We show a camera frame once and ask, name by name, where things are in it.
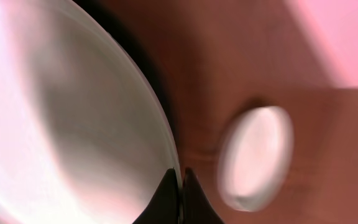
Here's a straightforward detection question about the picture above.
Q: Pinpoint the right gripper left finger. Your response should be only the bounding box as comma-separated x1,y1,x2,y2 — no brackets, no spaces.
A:
133,169,179,224

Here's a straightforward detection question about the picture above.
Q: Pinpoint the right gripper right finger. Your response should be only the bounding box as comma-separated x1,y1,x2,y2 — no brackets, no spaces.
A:
182,167,224,224

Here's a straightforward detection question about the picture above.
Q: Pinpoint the mint plate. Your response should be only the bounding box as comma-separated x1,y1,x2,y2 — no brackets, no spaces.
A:
0,1,179,223
218,106,294,212

